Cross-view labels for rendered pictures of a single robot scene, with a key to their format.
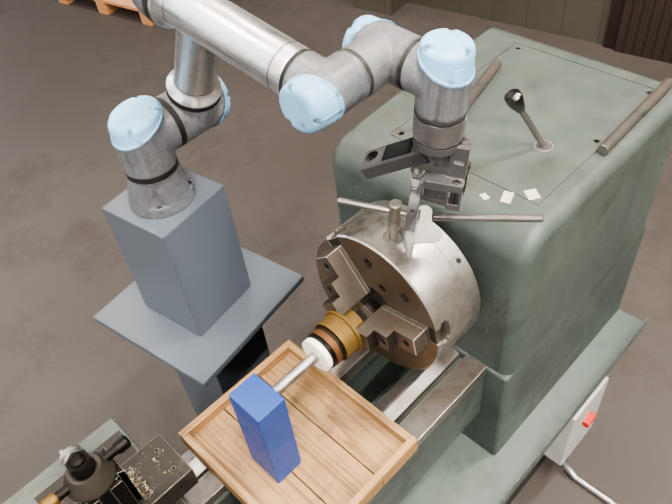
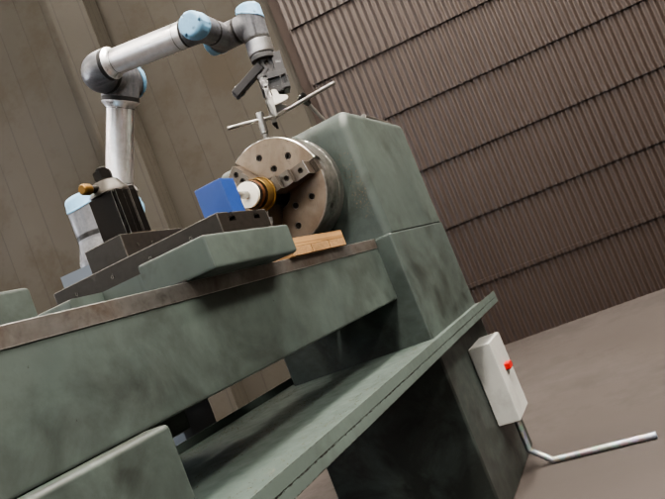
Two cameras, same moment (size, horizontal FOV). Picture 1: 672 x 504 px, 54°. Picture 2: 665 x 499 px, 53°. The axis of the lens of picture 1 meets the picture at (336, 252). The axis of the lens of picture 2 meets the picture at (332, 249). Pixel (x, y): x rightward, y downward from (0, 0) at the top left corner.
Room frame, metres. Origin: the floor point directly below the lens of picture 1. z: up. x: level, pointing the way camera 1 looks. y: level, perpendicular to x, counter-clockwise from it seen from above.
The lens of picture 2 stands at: (-0.90, 0.67, 0.75)
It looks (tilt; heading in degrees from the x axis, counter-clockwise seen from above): 4 degrees up; 334
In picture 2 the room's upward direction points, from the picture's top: 22 degrees counter-clockwise
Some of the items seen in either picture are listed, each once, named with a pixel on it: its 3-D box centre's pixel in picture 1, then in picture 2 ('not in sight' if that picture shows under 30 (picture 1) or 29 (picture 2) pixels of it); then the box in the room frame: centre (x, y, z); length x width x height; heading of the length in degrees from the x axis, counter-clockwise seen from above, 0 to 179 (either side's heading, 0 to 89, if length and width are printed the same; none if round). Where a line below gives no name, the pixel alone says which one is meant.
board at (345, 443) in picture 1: (296, 441); (258, 268); (0.66, 0.12, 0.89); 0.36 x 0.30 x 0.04; 40
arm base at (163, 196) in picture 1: (156, 179); (101, 248); (1.19, 0.38, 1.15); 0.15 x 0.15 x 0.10
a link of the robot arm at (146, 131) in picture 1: (143, 135); (90, 212); (1.20, 0.37, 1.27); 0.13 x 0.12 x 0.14; 132
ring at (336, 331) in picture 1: (337, 336); (257, 194); (0.75, 0.02, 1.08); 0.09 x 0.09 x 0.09; 40
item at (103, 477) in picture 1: (86, 473); (108, 189); (0.51, 0.42, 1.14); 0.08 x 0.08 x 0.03
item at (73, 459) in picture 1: (79, 463); (102, 174); (0.51, 0.42, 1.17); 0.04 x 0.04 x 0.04
